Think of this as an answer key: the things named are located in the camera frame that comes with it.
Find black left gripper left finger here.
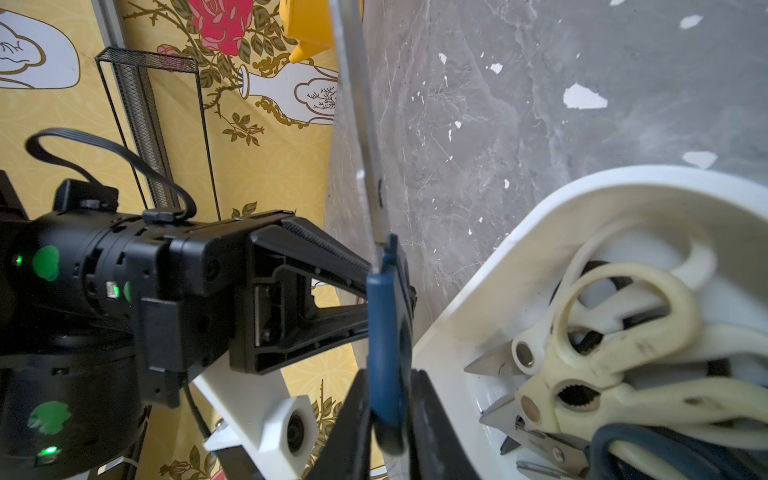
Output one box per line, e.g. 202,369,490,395
306,369,372,480

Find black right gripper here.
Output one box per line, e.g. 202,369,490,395
124,210,371,408

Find white plastic storage box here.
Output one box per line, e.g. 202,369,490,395
413,165,767,479

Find cream white kitchen scissors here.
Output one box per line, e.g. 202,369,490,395
480,263,767,450

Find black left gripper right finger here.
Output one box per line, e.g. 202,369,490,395
407,370,479,479

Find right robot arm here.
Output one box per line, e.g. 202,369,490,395
1,179,370,479

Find yellow watering can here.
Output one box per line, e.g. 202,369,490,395
279,0,335,64

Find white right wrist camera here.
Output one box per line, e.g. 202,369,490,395
193,354,319,479

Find dark teal scissors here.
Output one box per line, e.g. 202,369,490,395
500,422,767,479
329,1,414,456

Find dark teal scissors back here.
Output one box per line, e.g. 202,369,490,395
329,1,414,456

